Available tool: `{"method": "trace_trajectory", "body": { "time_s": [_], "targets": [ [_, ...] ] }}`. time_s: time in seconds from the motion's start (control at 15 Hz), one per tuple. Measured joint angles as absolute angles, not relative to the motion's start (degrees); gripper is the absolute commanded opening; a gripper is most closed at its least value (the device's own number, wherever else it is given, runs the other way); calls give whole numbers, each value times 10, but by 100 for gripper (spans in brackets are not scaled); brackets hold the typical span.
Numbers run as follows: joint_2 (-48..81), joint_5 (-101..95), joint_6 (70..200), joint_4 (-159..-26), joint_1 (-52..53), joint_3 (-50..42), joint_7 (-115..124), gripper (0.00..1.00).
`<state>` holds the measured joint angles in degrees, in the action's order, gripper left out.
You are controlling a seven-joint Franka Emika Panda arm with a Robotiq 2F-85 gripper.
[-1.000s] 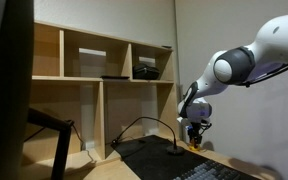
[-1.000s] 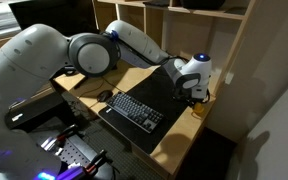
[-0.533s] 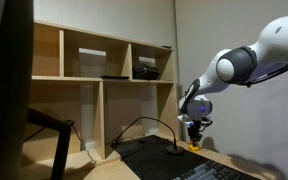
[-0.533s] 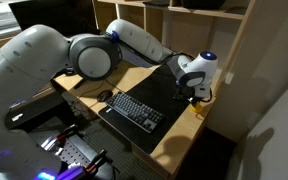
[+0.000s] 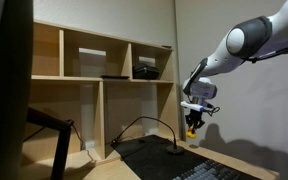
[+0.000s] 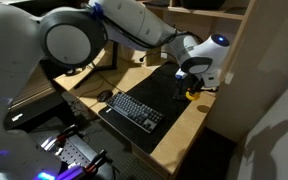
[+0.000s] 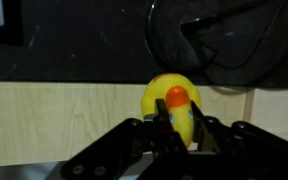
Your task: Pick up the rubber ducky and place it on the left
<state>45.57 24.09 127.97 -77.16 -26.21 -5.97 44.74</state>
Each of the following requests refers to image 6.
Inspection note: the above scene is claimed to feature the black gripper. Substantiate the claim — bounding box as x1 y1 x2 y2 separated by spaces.
178 77 206 100

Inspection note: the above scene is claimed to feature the yellow rubber duck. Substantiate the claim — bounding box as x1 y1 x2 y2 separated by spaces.
185 90 202 102

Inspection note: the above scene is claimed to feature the black gooseneck microphone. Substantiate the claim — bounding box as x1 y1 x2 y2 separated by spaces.
138 49 189 102

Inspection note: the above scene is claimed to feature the black desk mat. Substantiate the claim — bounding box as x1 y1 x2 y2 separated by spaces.
98 60 205 155

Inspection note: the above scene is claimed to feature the white paper label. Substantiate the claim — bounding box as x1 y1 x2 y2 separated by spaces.
223 72 235 85

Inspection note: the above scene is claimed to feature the grey computer keyboard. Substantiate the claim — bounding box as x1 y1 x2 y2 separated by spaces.
105 91 165 134

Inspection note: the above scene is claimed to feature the wooden shelf unit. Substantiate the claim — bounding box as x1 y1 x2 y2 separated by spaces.
93 0 257 98

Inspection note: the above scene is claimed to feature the black case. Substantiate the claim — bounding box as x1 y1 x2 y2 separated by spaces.
180 0 227 10

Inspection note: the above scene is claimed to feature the black and red mouse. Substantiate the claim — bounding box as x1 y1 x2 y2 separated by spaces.
96 89 114 103

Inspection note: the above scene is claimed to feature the flat black tray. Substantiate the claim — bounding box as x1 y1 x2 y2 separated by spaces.
143 0 171 8

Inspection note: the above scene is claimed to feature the black dotted floor mat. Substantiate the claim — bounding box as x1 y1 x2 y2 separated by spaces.
62 91 167 180

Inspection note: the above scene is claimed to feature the perforated metal breadboard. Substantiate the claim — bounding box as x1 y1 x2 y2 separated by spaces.
28 133 115 180

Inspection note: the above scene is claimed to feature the black box with white label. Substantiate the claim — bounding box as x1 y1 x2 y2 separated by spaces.
3 89 68 132

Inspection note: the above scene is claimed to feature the black camera cable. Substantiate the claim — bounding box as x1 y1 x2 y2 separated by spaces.
102 14 203 51

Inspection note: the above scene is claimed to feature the red handled clamp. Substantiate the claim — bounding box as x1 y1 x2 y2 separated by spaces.
40 123 80 151
83 149 108 174

